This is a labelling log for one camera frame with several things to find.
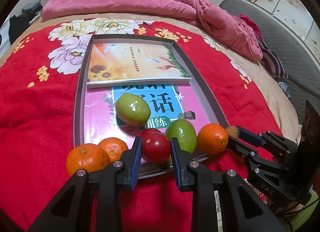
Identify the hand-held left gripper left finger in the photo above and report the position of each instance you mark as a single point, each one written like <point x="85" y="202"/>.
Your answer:
<point x="136" y="161"/>

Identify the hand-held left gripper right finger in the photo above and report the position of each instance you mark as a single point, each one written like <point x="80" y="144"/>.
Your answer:
<point x="176" y="164"/>

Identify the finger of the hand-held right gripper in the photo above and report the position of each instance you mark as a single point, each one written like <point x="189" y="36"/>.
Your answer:
<point x="240" y="148"/>
<point x="250" y="134"/>

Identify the red cherry tomato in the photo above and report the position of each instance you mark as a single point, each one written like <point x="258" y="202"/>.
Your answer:
<point x="156" y="146"/>
<point x="150" y="131"/>

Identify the mandarin orange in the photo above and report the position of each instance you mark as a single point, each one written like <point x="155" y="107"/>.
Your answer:
<point x="87" y="161"/>
<point x="213" y="138"/>
<point x="113" y="148"/>

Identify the green jujube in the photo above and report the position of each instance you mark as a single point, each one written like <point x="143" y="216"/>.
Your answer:
<point x="181" y="135"/>
<point x="132" y="109"/>

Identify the grey shallow cardboard box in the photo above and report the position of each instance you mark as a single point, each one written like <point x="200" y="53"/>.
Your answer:
<point x="80" y="96"/>

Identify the green garment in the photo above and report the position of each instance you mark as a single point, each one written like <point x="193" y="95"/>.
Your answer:
<point x="300" y="218"/>

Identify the silver crumpled wrapper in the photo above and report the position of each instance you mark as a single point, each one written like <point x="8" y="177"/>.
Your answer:
<point x="284" y="89"/>

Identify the pink cover workbook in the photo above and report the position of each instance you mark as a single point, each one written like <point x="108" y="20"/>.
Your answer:
<point x="97" y="116"/>

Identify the striped cloth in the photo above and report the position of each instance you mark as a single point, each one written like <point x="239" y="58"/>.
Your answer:
<point x="272" y="59"/>

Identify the grey quilted sofa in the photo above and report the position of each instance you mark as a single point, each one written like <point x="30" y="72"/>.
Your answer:
<point x="287" y="46"/>

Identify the sunflower cover book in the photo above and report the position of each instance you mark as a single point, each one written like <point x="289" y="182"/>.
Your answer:
<point x="130" y="61"/>

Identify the red garment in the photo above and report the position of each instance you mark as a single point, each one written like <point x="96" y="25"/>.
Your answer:
<point x="250" y="23"/>

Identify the red floral blanket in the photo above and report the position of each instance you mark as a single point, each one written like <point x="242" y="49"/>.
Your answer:
<point x="37" y="109"/>

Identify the pink quilt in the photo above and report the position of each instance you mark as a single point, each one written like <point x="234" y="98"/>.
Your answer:
<point x="125" y="1"/>

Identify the grey folded clothes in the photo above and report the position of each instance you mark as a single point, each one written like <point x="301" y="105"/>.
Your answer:
<point x="31" y="7"/>

